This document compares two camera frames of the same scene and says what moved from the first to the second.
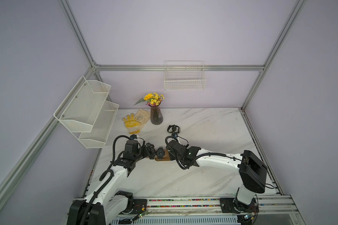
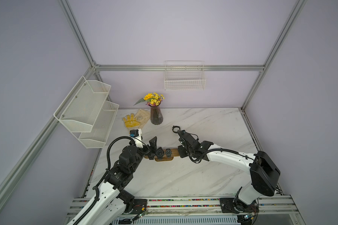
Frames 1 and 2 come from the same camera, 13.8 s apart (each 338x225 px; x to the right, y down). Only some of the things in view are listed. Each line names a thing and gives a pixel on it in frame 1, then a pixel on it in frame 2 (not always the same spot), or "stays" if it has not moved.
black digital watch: (160, 153) stays
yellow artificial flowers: (153, 99) stays
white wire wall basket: (184, 75) stays
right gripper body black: (172, 157) → (184, 152)
